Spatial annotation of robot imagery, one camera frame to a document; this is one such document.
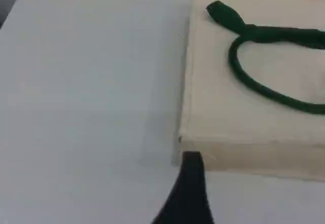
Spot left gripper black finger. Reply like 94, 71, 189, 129
151, 151, 216, 224

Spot white canvas bag green handles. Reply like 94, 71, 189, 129
177, 0, 325, 181

